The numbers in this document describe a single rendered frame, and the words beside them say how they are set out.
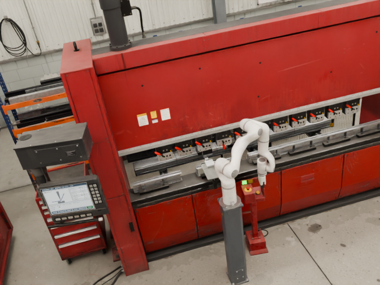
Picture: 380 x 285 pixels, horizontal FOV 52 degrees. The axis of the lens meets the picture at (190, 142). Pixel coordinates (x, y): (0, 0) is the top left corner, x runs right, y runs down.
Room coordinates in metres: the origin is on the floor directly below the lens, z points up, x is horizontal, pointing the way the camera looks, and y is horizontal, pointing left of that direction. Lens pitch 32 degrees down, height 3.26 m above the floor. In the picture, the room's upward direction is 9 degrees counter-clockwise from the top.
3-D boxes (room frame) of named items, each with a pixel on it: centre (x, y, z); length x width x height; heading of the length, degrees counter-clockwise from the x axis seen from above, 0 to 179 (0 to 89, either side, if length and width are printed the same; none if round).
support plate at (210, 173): (3.10, -0.18, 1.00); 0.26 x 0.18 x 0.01; 9
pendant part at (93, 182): (2.45, 0.95, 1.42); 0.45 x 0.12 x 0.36; 90
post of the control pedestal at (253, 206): (3.00, -0.54, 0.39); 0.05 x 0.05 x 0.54; 2
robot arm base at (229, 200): (2.59, -0.27, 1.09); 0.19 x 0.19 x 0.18
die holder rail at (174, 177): (3.16, 0.39, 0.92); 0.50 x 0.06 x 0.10; 99
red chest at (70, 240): (3.34, 1.38, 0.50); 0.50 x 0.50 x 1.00; 9
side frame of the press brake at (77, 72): (3.26, 0.83, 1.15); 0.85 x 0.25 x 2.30; 9
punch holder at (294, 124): (3.41, -1.12, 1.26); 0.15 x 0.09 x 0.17; 99
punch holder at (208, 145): (3.24, -0.13, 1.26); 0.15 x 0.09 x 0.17; 99
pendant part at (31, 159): (2.54, 1.00, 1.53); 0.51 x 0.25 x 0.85; 90
